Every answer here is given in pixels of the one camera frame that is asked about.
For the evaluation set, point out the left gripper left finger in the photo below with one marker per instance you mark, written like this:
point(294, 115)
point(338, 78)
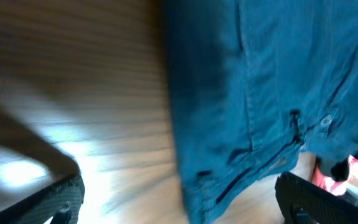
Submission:
point(58, 203)

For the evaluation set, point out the navy blue shorts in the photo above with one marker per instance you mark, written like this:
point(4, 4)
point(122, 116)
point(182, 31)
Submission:
point(253, 83)

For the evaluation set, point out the pink printed t-shirt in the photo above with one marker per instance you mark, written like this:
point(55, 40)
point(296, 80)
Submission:
point(346, 177)

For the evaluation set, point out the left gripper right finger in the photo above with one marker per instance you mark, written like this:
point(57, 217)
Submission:
point(302, 202)

